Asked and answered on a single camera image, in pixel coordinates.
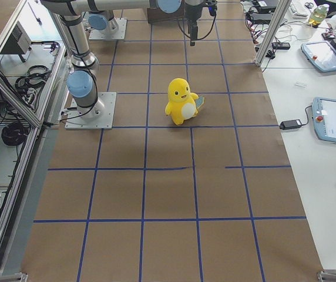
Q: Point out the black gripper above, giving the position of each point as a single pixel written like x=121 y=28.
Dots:
x=192 y=12

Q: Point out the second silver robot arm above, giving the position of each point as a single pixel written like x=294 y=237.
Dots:
x=103 y=21

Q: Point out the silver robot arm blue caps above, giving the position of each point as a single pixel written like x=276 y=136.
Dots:
x=82 y=82

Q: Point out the brown cardboard box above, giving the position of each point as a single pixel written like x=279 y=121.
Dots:
x=157 y=15

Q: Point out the yellow plush toy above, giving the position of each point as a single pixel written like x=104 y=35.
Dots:
x=182 y=103

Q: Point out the small black device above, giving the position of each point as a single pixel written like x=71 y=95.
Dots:
x=280 y=45

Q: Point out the yellow liquid plastic bottle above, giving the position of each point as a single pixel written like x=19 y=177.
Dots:
x=318 y=15

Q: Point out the upper blue teach pendant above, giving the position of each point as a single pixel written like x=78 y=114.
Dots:
x=321 y=55

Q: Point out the blue teach pendant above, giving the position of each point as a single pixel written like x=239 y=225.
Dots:
x=324 y=118
x=321 y=55

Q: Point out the black power adapter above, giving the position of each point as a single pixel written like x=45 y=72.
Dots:
x=290 y=124

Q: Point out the brown paper mat blue grid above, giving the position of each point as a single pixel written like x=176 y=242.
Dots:
x=213 y=199

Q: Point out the lower blue teach pendant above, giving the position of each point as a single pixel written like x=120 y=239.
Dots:
x=324 y=118

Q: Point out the grey control box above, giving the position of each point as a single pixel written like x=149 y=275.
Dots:
x=18 y=43

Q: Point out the aluminium frame post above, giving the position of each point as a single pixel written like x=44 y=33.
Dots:
x=274 y=25

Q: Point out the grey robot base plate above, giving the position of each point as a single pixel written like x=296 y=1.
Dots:
x=100 y=117

